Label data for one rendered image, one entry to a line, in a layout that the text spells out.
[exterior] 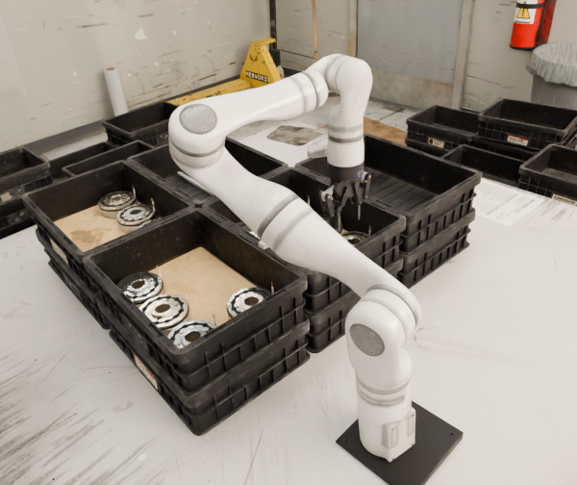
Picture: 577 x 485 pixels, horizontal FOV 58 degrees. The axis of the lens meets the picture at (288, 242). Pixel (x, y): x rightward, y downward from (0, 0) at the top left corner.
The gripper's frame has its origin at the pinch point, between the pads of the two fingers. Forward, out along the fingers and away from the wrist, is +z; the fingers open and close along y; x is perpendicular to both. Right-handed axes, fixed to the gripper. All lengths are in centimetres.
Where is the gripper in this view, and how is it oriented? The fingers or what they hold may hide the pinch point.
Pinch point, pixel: (345, 217)
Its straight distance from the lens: 116.0
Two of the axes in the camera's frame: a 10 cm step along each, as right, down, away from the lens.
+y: 7.5, -4.0, 5.2
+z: 0.6, 8.3, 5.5
